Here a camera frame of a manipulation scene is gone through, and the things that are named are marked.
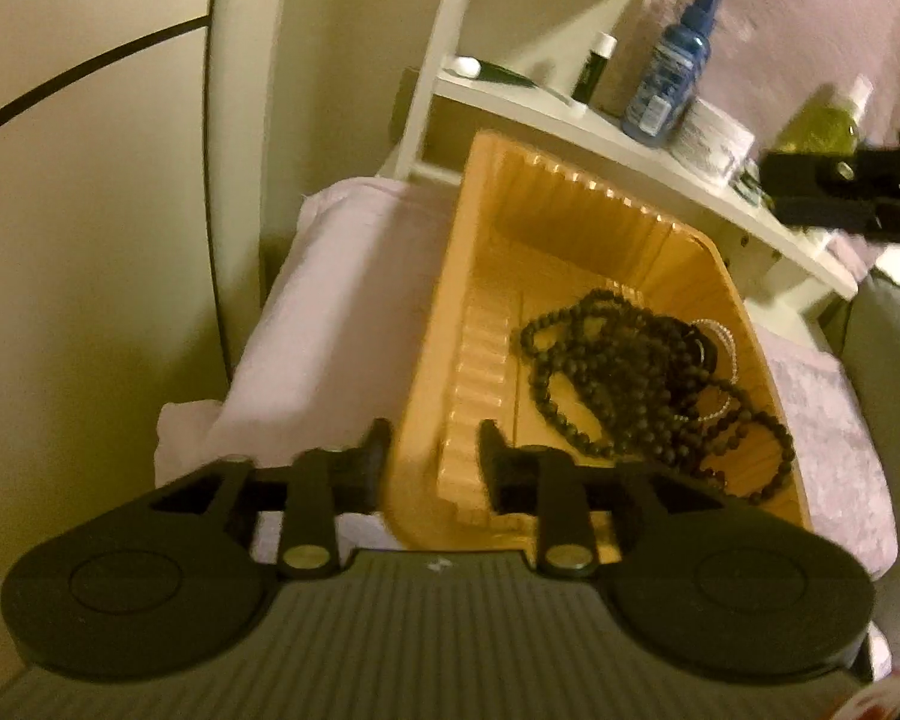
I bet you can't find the dark wooden bead necklace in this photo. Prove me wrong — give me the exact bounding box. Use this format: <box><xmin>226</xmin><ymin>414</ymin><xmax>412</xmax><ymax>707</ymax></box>
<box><xmin>518</xmin><ymin>287</ymin><xmax>797</xmax><ymax>506</ymax></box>

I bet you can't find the orange plastic tray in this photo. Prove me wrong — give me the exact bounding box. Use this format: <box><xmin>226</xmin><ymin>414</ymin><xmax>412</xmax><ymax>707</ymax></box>
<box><xmin>382</xmin><ymin>132</ymin><xmax>809</xmax><ymax>551</ymax></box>

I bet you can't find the white pearl bracelet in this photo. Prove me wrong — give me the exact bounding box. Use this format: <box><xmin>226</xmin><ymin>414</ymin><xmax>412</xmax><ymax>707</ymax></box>
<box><xmin>674</xmin><ymin>317</ymin><xmax>742</xmax><ymax>421</ymax></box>

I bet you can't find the green olive spray bottle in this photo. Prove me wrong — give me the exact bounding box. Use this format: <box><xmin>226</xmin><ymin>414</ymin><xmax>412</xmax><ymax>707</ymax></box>
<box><xmin>770</xmin><ymin>75</ymin><xmax>873</xmax><ymax>154</ymax></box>

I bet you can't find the mauve fleece mat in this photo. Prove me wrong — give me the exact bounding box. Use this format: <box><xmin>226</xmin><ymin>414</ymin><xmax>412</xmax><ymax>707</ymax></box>
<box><xmin>154</xmin><ymin>177</ymin><xmax>899</xmax><ymax>577</ymax></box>

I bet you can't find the small green jar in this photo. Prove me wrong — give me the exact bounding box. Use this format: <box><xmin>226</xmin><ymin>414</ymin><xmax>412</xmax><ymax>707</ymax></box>
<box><xmin>731</xmin><ymin>161</ymin><xmax>770</xmax><ymax>208</ymax></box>

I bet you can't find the grey cushion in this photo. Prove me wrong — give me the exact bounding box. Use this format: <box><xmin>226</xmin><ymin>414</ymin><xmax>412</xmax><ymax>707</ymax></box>
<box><xmin>823</xmin><ymin>268</ymin><xmax>900</xmax><ymax>664</ymax></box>

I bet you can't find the white cream jar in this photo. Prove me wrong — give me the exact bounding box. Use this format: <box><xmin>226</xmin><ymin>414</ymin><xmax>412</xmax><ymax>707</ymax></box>
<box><xmin>668</xmin><ymin>98</ymin><xmax>756</xmax><ymax>187</ymax></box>

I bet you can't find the mauve hanging towel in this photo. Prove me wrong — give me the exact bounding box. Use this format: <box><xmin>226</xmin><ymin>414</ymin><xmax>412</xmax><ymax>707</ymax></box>
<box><xmin>606</xmin><ymin>0</ymin><xmax>900</xmax><ymax>272</ymax></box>

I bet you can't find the blue spray bottle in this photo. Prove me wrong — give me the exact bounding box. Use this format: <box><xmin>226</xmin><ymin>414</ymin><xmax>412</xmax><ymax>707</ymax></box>
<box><xmin>621</xmin><ymin>0</ymin><xmax>722</xmax><ymax>148</ymax></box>

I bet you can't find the small black white bottle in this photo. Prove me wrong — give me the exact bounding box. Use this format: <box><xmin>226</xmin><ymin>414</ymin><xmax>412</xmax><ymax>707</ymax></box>
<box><xmin>571</xmin><ymin>32</ymin><xmax>617</xmax><ymax>106</ymax></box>

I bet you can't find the cream corner shelf unit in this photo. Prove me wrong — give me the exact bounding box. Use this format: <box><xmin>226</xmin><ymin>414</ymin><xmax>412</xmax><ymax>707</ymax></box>
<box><xmin>379</xmin><ymin>0</ymin><xmax>859</xmax><ymax>333</ymax></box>

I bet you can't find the dark green lying tube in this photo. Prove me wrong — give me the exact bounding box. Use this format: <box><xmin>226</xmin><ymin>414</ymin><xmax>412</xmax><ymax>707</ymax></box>
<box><xmin>445</xmin><ymin>55</ymin><xmax>569</xmax><ymax>103</ymax></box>

